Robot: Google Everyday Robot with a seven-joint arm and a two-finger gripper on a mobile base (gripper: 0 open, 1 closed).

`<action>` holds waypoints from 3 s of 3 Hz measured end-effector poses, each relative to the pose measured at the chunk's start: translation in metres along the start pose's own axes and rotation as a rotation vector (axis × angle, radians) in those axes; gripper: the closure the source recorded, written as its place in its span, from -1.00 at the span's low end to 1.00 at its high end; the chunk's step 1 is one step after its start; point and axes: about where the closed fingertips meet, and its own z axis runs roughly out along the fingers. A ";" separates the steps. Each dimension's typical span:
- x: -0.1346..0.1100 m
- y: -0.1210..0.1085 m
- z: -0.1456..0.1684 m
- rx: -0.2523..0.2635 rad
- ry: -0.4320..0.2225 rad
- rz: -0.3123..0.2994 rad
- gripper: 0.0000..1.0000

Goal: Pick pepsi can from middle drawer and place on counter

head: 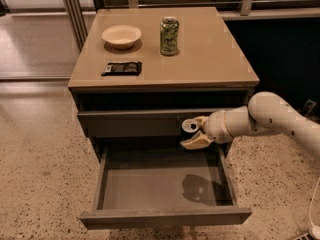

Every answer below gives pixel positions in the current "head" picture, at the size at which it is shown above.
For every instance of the green soda can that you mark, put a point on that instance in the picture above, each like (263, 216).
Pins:
(169, 27)

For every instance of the dark pepsi can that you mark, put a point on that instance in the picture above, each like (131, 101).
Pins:
(190, 128)

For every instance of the white bowl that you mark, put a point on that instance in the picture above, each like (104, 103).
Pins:
(121, 36)

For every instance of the open grey middle drawer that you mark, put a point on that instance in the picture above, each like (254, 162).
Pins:
(166, 187)

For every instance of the grey drawer cabinet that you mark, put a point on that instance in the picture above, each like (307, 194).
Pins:
(208, 70)

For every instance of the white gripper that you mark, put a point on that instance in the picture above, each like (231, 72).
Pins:
(216, 127)

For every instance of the black snack packet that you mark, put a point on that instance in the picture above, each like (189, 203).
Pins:
(122, 69)

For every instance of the closed grey top drawer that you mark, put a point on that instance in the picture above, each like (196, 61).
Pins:
(137, 123)

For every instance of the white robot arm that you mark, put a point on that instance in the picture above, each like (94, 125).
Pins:
(266, 113)

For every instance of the small dark floor bracket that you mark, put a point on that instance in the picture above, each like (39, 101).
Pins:
(308, 108)

